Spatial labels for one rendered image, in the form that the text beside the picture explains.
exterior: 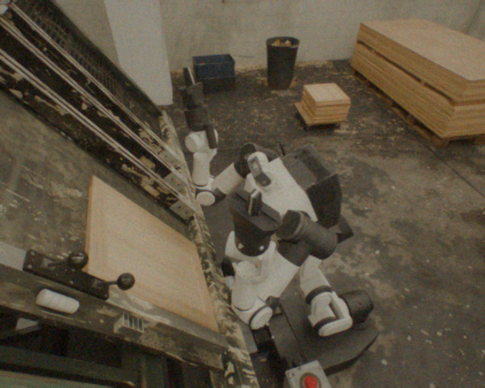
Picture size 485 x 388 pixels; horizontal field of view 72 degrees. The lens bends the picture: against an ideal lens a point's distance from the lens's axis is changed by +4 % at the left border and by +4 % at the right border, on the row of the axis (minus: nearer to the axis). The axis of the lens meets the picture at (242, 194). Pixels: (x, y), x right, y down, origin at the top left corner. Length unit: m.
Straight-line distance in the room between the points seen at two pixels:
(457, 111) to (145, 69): 3.74
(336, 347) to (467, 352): 0.85
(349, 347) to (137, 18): 4.09
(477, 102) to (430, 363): 2.83
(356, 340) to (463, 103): 2.90
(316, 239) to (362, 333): 1.29
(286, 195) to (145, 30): 3.85
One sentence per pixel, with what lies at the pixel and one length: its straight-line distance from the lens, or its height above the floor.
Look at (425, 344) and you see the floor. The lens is 2.52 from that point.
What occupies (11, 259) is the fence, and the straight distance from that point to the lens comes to 0.78.
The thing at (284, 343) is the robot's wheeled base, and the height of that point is 0.19.
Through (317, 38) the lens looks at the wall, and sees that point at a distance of 6.57.
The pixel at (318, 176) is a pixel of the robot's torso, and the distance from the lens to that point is 1.09.
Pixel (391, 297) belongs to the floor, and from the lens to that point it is 2.62.
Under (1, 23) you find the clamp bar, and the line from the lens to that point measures 1.52.
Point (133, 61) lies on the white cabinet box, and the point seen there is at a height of 0.62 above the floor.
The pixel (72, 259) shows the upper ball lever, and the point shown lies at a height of 1.55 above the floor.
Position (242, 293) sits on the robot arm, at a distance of 0.93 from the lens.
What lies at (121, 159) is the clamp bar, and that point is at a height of 1.29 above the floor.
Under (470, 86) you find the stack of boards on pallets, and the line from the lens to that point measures 4.18.
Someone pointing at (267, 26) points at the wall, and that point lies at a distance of 6.25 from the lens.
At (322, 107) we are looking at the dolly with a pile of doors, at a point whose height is 0.32.
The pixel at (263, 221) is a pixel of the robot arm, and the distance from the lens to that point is 0.65.
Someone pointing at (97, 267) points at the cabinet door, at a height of 1.34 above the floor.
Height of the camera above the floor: 2.04
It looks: 40 degrees down
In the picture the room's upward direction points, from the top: straight up
